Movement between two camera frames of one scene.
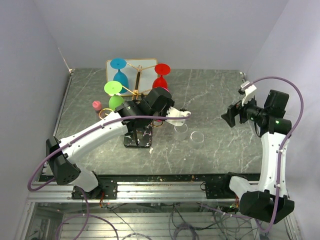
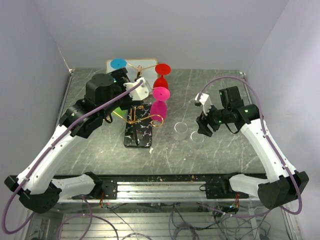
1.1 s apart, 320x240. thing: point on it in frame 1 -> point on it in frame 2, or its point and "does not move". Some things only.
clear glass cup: x=196 y=140 does not move
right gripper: x=234 y=110 -> x=202 y=121
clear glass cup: x=180 y=132 does not move
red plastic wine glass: x=161 y=69 does not move
